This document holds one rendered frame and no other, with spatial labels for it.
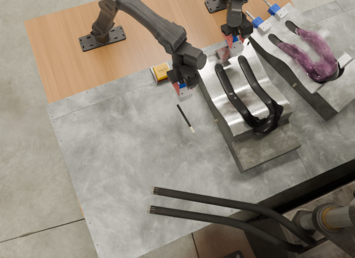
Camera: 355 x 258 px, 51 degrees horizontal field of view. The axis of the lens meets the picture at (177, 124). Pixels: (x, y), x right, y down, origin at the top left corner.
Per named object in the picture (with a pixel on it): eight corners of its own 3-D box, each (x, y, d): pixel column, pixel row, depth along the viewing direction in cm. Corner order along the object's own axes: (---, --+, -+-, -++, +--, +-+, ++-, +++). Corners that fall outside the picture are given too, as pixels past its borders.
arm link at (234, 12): (244, 28, 137) (253, -1, 128) (222, 25, 137) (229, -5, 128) (244, 12, 145) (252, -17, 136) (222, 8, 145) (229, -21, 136)
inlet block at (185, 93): (166, 73, 149) (167, 67, 143) (178, 69, 150) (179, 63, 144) (179, 102, 146) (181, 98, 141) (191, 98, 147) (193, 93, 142)
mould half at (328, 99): (245, 39, 168) (251, 26, 157) (285, 9, 174) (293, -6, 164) (326, 121, 158) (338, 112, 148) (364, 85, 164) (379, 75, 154)
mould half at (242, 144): (190, 68, 162) (193, 53, 149) (243, 48, 166) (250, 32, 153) (240, 173, 149) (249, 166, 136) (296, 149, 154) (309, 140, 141)
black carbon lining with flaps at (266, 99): (211, 68, 155) (214, 57, 146) (244, 55, 157) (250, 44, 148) (248, 143, 146) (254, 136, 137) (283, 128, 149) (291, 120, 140)
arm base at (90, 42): (125, 29, 157) (120, 15, 159) (79, 43, 154) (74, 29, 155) (127, 39, 164) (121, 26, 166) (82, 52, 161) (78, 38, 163)
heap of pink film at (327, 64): (272, 47, 161) (278, 37, 153) (300, 25, 165) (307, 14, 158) (316, 90, 156) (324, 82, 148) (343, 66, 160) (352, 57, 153)
